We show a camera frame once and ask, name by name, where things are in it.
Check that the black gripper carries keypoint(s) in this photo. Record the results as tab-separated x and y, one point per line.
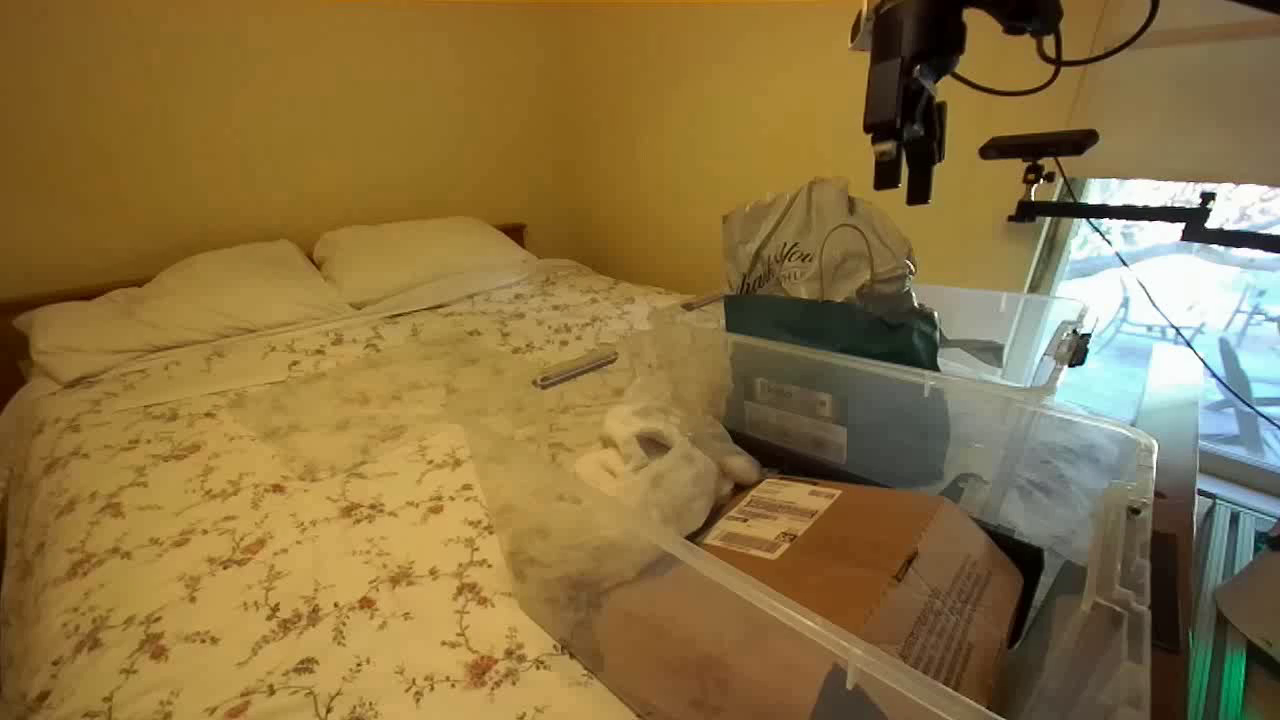
906	55

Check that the white cloth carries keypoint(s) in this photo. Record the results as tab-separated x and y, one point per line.
665	463

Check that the grey plastic bag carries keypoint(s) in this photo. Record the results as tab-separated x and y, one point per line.
803	242

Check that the teal fabric bag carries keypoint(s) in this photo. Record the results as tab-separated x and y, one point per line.
827	326

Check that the clear bin with label sticker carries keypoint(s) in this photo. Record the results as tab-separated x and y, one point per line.
854	403

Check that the white roller blind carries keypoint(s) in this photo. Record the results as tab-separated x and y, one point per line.
1172	104

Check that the window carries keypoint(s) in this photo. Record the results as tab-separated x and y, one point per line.
1241	292

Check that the grey remote control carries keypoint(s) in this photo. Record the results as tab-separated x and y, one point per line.
578	370

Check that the brown cardboard box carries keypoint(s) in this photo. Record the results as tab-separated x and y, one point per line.
882	560

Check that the clear bin with cardboard box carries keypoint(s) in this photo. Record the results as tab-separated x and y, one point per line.
803	622

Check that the white pillow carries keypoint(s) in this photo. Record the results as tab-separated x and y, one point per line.
186	312
414	260

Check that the white radiator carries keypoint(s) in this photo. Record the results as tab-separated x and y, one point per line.
1222	601

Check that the floral print duvet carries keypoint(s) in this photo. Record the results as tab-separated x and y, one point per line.
266	534

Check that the black stereo camera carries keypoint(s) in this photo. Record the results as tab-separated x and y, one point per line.
1041	141

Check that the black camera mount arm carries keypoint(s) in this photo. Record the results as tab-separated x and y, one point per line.
1135	211

